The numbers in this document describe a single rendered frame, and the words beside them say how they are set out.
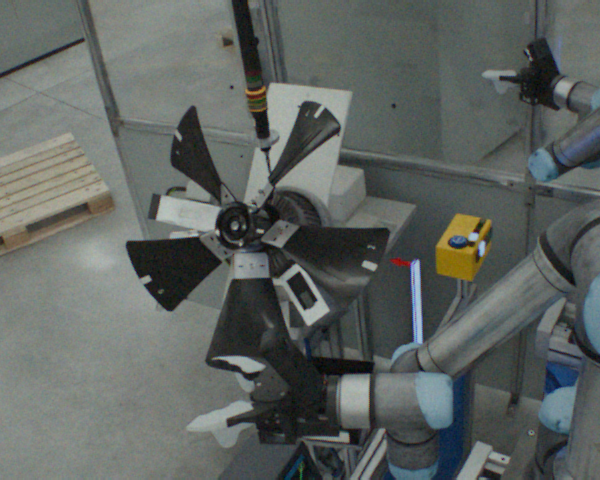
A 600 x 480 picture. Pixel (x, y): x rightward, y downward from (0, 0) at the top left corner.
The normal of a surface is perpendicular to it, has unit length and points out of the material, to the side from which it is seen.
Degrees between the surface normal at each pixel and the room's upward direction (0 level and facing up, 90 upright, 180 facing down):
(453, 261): 90
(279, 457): 15
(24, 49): 90
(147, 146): 90
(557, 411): 8
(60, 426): 0
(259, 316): 49
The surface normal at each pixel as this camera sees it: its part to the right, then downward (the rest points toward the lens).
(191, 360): -0.13, -0.80
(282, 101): -0.46, -0.08
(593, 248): -0.79, -0.54
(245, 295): 0.29, -0.11
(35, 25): 0.70, 0.34
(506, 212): -0.49, 0.56
